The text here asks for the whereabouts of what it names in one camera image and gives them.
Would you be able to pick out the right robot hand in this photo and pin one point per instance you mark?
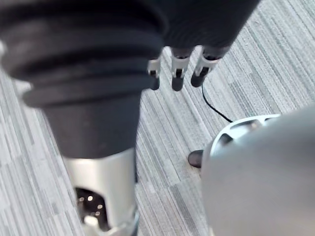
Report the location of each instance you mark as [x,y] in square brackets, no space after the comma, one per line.
[93,73]

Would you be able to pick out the dark robot foot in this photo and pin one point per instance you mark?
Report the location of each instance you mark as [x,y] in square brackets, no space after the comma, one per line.
[196,158]

